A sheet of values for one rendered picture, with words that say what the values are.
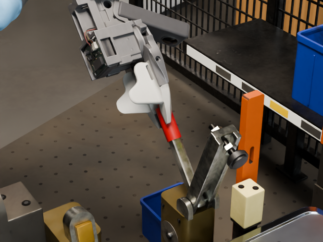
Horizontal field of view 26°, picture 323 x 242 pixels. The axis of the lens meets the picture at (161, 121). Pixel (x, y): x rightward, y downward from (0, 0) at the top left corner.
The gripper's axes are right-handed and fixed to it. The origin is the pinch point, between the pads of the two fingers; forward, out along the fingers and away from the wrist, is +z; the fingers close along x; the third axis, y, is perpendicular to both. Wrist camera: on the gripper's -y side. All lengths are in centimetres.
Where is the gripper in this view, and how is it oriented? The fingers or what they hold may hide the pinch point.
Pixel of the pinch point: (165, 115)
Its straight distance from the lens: 100.0
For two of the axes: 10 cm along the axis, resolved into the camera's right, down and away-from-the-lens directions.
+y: -8.4, 2.9, -4.6
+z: 3.7, 9.2, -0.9
